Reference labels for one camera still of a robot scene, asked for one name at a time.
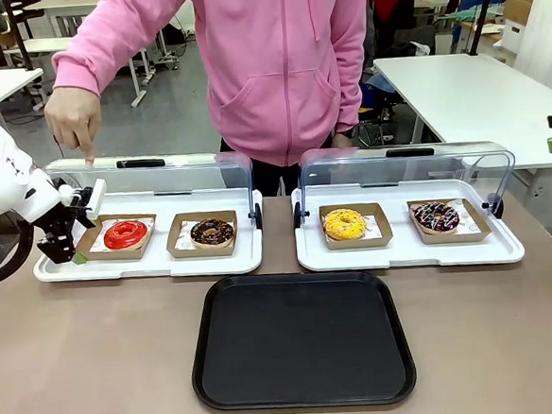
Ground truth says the black clamp pole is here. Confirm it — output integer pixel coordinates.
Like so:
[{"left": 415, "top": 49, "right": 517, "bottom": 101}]
[{"left": 4, "top": 0, "right": 36, "bottom": 74}]

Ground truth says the brown cardboard donut tray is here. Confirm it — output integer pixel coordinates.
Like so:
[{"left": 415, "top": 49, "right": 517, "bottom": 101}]
[
  {"left": 406, "top": 194, "right": 493, "bottom": 248},
  {"left": 73, "top": 211, "right": 162, "bottom": 266},
  {"left": 318, "top": 201, "right": 394, "bottom": 253},
  {"left": 164, "top": 209, "right": 240, "bottom": 261}
]

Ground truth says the red glazed donut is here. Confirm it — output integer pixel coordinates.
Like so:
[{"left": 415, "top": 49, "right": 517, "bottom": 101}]
[{"left": 102, "top": 218, "right": 150, "bottom": 253}]

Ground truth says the white bench desk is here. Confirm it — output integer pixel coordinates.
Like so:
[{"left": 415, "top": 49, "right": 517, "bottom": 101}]
[{"left": 3, "top": 29, "right": 159, "bottom": 116}]

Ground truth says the person right hand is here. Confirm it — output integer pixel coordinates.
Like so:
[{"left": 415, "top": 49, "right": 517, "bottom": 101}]
[{"left": 42, "top": 83, "right": 108, "bottom": 172}]

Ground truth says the large white table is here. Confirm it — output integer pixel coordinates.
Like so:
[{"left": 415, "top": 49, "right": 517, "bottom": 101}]
[{"left": 371, "top": 44, "right": 552, "bottom": 182}]

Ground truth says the background person red shirt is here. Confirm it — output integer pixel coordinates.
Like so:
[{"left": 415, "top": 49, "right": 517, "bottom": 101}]
[{"left": 366, "top": 0, "right": 431, "bottom": 60}]

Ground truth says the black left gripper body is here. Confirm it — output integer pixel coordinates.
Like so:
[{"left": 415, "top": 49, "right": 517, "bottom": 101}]
[{"left": 37, "top": 184, "right": 98, "bottom": 241}]

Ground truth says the person left hand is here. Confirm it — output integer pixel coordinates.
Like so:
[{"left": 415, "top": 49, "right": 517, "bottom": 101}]
[{"left": 330, "top": 128, "right": 359, "bottom": 150}]

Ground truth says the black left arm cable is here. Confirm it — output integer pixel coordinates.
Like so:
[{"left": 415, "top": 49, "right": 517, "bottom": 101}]
[{"left": 0, "top": 217, "right": 40, "bottom": 290}]

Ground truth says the clear display case cover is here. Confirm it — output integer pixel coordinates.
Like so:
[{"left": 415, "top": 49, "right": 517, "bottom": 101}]
[
  {"left": 43, "top": 145, "right": 264, "bottom": 244},
  {"left": 289, "top": 134, "right": 521, "bottom": 234}
]

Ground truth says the person left forearm pink sleeve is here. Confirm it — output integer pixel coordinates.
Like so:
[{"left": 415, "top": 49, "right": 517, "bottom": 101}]
[{"left": 325, "top": 1, "right": 380, "bottom": 135}]

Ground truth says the white storage box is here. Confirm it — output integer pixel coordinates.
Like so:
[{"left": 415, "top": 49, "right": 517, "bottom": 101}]
[{"left": 499, "top": 16, "right": 530, "bottom": 56}]

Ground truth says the black plastic serving tray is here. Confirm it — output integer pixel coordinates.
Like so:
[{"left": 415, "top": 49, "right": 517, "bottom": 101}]
[{"left": 184, "top": 263, "right": 420, "bottom": 414}]

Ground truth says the person torso pink hoodie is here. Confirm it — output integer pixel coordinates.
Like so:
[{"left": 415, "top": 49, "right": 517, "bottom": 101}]
[{"left": 193, "top": 0, "right": 382, "bottom": 173}]

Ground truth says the person right forearm pink sleeve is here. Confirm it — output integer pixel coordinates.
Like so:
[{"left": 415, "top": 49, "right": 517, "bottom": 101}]
[{"left": 46, "top": 0, "right": 215, "bottom": 99}]

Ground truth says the black stand pole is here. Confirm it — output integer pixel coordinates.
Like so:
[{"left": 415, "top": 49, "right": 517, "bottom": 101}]
[{"left": 463, "top": 0, "right": 509, "bottom": 57}]

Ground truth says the white background desk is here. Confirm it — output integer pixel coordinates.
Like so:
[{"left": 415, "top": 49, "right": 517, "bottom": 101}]
[{"left": 22, "top": 0, "right": 200, "bottom": 74}]

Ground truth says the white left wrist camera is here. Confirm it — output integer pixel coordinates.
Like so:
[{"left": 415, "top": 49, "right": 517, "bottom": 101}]
[{"left": 56, "top": 177, "right": 110, "bottom": 224}]

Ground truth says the white display case base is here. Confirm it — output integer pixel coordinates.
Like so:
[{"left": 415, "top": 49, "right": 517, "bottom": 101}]
[
  {"left": 28, "top": 181, "right": 267, "bottom": 289},
  {"left": 291, "top": 170, "right": 527, "bottom": 280}
]

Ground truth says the yellow glazed donut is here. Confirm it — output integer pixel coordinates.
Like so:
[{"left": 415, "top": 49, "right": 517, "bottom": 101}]
[{"left": 321, "top": 205, "right": 369, "bottom": 243}]

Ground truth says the chocolate glazed donut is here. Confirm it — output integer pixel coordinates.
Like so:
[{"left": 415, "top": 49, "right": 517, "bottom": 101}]
[{"left": 189, "top": 216, "right": 237, "bottom": 250}]

